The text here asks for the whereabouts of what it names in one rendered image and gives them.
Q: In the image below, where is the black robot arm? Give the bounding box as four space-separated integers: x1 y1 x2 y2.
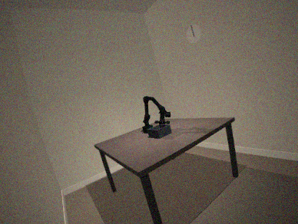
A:
143 96 171 127

